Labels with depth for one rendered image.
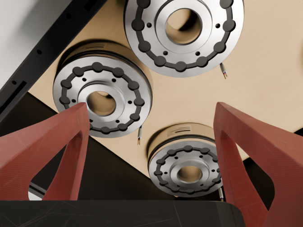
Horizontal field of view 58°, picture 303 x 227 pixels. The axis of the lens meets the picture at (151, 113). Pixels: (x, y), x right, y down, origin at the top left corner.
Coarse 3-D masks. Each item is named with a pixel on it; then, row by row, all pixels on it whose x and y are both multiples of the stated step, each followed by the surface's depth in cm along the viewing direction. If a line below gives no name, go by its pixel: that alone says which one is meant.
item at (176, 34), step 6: (198, 18) 24; (168, 24) 26; (198, 24) 24; (168, 30) 24; (174, 30) 26; (180, 30) 26; (186, 30) 26; (192, 30) 25; (198, 30) 24; (174, 36) 25; (180, 36) 25; (186, 36) 25; (192, 36) 24
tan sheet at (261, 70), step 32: (256, 0) 25; (288, 0) 25; (96, 32) 27; (256, 32) 26; (288, 32) 26; (224, 64) 29; (256, 64) 28; (288, 64) 28; (160, 96) 31; (192, 96) 31; (224, 96) 31; (256, 96) 31; (288, 96) 30; (160, 128) 34; (288, 128) 33; (128, 160) 37
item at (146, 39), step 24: (144, 0) 22; (216, 0) 22; (240, 0) 22; (144, 24) 24; (216, 24) 24; (240, 24) 23; (144, 48) 25; (216, 48) 25; (168, 72) 26; (192, 72) 26
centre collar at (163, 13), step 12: (168, 0) 22; (180, 0) 22; (192, 0) 22; (168, 12) 22; (204, 12) 22; (156, 24) 23; (204, 24) 23; (156, 36) 23; (168, 36) 23; (204, 36) 23; (168, 48) 24; (180, 48) 24; (192, 48) 24
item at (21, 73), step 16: (80, 0) 16; (96, 0) 17; (64, 16) 16; (80, 16) 16; (48, 32) 17; (64, 32) 17; (48, 48) 18; (64, 48) 18; (32, 64) 18; (48, 64) 18; (16, 80) 19; (32, 80) 19; (0, 96) 20; (16, 96) 20; (0, 112) 23; (32, 192) 26
